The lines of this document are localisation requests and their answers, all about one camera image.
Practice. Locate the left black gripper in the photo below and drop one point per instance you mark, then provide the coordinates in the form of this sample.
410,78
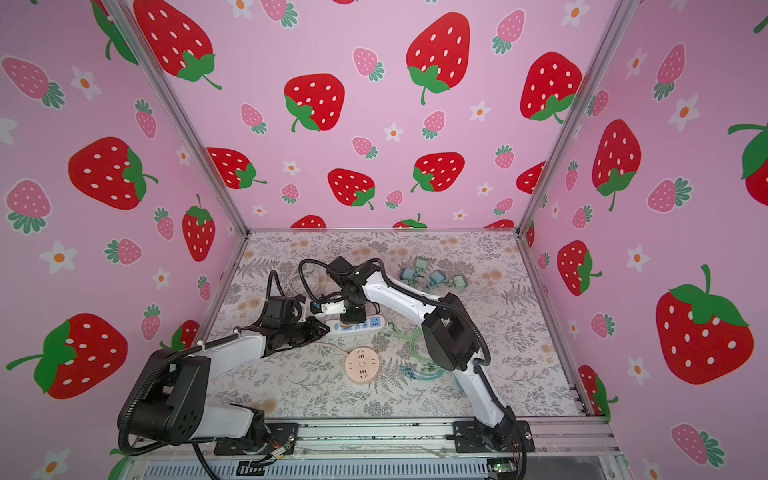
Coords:
314,331

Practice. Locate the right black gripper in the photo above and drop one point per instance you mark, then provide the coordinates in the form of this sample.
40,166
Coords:
351,317

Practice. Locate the white blue power strip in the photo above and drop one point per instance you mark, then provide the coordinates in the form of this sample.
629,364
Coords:
372,324

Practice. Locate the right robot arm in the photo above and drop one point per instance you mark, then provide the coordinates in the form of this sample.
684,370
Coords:
452,339

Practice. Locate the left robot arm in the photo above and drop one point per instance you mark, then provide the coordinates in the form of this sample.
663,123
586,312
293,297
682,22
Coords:
168,404

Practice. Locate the teal plug adapter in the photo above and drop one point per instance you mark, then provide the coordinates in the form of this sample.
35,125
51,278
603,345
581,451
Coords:
437,277

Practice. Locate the light green plug adapter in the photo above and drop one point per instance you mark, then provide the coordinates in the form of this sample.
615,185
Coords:
459,282

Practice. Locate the round pink power socket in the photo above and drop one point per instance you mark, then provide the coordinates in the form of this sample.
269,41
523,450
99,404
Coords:
362,365

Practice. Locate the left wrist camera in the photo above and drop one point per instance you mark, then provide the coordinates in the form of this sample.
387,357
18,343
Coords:
282,309

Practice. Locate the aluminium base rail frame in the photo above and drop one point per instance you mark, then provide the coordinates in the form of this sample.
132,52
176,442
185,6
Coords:
401,448

